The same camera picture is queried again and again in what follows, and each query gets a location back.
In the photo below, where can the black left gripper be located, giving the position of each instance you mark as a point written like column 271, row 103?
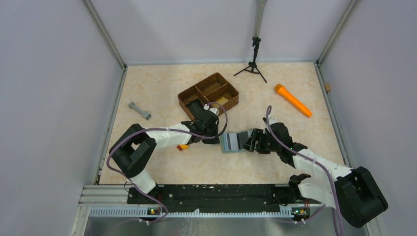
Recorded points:
column 215, row 140

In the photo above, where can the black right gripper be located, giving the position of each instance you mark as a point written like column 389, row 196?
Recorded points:
column 257, row 134

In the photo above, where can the green card holder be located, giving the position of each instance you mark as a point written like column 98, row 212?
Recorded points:
column 243, row 137

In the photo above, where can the grey striped credit card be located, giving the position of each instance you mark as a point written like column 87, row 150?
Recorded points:
column 231, row 142

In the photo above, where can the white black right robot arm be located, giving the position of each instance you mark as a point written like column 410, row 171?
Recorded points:
column 353, row 193

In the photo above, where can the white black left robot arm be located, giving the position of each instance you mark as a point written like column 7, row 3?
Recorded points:
column 134, row 148

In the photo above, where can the yellow card in basket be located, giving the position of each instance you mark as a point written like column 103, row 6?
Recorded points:
column 223, row 100

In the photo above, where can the black item in basket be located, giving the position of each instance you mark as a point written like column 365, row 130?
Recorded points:
column 195, row 107

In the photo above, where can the orange red toy block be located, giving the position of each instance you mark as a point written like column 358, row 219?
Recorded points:
column 182, row 147

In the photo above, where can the brown wicker divided basket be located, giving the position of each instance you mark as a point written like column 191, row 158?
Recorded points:
column 213, row 88

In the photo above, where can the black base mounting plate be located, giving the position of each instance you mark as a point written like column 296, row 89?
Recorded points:
column 220, row 198

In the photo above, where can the orange flashlight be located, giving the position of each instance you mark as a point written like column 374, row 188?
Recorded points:
column 282, row 91

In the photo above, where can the small wooden block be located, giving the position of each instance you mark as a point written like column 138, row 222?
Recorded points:
column 327, row 87

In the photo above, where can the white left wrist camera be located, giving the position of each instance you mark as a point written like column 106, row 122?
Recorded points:
column 214, row 110

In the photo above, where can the black camera tripod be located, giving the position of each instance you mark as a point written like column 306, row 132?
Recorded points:
column 252, row 65

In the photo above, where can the aluminium frame rail front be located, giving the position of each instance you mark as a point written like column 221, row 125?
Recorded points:
column 113, row 195

